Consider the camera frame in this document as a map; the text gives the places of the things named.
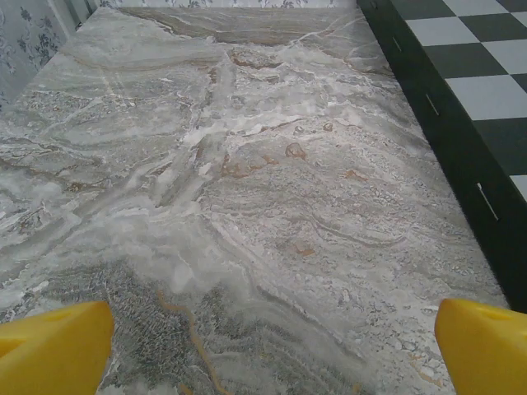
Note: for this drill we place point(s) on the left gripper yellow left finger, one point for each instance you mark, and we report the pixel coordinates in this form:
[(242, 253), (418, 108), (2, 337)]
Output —
[(49, 354)]

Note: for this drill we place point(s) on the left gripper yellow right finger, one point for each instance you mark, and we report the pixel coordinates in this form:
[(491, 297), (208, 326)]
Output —
[(486, 354)]

